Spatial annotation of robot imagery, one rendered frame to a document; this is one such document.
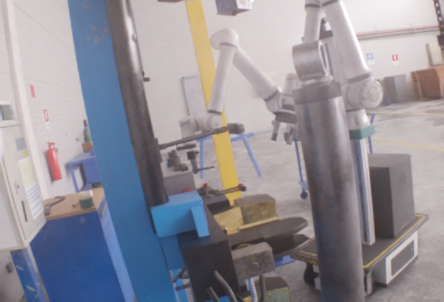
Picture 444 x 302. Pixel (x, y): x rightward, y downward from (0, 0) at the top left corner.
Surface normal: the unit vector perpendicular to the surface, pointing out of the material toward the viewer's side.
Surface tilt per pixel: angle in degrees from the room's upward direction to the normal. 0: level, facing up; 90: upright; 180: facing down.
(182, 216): 90
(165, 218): 90
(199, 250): 90
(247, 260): 90
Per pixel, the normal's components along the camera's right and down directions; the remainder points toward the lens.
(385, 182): -0.80, 0.22
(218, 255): 0.19, 0.07
